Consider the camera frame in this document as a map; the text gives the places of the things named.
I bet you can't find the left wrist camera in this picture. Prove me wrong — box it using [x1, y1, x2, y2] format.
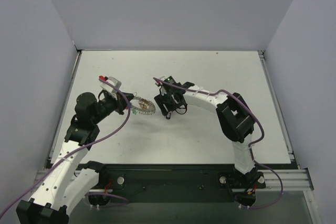
[99, 76, 122, 100]

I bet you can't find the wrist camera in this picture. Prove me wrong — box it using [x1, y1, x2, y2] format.
[99, 76, 122, 100]
[154, 76, 166, 95]

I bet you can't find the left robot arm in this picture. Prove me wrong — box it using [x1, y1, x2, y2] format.
[16, 90, 134, 223]

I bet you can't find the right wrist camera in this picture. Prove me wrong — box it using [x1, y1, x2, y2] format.
[154, 76, 166, 95]

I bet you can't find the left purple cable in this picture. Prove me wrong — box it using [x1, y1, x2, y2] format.
[0, 81, 131, 216]

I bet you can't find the metal keyring disc with rings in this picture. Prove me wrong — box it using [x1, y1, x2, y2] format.
[131, 92, 156, 115]

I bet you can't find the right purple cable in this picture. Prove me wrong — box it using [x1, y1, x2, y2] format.
[153, 77, 284, 210]

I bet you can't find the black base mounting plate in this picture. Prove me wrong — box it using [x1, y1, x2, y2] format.
[61, 163, 266, 210]

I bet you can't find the purple cable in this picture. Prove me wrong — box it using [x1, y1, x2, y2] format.
[153, 77, 284, 210]
[0, 81, 131, 216]

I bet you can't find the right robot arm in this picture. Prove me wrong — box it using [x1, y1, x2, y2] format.
[154, 76, 265, 190]

